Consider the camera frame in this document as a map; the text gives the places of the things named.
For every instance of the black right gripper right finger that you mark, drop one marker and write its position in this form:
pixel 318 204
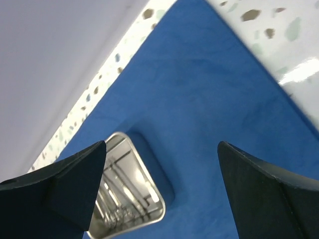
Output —
pixel 267 201

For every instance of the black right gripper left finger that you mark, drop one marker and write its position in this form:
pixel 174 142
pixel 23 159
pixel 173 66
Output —
pixel 53 202

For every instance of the stainless steel instrument tray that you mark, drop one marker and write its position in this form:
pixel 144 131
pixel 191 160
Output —
pixel 133 191

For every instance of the blue surgical cloth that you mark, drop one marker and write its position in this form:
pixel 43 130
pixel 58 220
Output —
pixel 191 85

